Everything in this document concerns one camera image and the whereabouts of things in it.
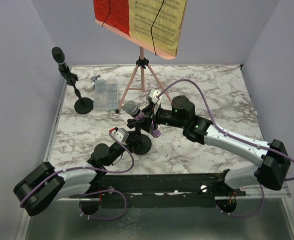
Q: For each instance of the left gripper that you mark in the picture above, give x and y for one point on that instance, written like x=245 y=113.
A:
x=130 y=142

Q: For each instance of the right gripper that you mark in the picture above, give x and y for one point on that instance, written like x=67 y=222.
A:
x=148 y=120

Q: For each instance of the black microphone stand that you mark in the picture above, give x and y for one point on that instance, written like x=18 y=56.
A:
x=146 y=142
x=83 y=105

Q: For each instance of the purple glitter microphone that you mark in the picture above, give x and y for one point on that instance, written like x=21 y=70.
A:
x=132 y=108

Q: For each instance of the pink music stand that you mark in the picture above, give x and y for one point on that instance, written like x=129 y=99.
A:
x=141 y=64

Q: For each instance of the yellow sheet music page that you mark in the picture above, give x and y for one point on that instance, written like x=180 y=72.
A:
x=157 y=23

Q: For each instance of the red sheet music page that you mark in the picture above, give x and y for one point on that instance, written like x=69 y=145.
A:
x=114 y=13

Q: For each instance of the black microphone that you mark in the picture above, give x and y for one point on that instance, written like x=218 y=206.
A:
x=59 y=57

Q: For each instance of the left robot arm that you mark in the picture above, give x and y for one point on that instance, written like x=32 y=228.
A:
x=47 y=183

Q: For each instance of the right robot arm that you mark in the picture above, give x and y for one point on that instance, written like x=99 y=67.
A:
x=269 y=166

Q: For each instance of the clear plastic parts box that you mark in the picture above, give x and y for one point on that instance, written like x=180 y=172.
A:
x=106 y=95

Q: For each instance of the white and grey small fitting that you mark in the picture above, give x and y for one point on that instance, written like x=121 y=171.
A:
x=91 y=85

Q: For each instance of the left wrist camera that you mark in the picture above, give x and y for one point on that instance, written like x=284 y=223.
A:
x=119 y=135

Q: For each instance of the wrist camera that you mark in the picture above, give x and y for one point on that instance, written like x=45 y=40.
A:
x=152 y=96
x=119 y=135

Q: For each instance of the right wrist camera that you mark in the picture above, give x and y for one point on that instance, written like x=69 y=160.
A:
x=152 y=96

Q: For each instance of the aluminium frame rail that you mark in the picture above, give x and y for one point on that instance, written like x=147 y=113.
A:
x=164 y=191

